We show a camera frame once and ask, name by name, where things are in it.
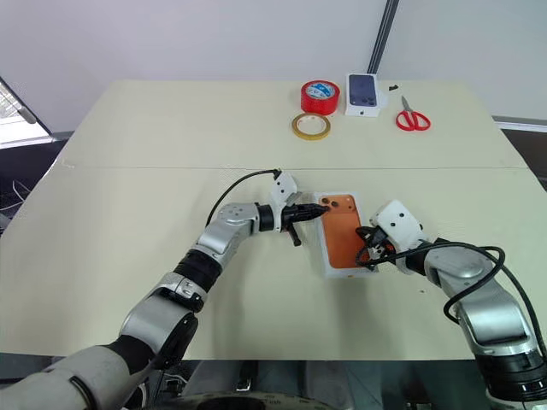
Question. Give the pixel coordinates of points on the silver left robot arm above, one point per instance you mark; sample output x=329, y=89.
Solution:
x=231, y=222

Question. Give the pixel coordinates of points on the black bracket under table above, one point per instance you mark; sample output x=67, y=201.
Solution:
x=172, y=386

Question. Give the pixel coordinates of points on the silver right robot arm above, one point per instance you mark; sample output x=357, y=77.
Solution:
x=483, y=299

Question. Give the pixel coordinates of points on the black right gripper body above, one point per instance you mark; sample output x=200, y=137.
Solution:
x=382, y=245

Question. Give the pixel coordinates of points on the grey metal wall post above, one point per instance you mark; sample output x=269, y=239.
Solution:
x=382, y=38

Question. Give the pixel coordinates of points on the red tape roll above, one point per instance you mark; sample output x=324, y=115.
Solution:
x=318, y=104

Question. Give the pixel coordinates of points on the white printed phone box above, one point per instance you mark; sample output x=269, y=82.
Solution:
x=363, y=91

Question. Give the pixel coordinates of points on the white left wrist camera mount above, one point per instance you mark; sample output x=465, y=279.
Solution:
x=285, y=185

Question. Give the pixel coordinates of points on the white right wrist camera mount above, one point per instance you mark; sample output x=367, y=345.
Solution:
x=397, y=222

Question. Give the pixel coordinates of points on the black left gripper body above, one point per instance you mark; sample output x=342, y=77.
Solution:
x=294, y=213

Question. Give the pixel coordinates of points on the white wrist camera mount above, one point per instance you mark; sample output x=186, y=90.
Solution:
x=285, y=185
x=397, y=222

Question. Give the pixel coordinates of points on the grey window frame rail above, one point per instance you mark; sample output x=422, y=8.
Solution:
x=25, y=113

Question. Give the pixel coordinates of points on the dark side table white edge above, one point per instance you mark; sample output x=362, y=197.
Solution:
x=532, y=145

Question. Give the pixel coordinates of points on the orange smartphone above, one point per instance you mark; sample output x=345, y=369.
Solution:
x=342, y=239

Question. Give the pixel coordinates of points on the yellow tape roll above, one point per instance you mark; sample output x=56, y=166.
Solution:
x=296, y=128

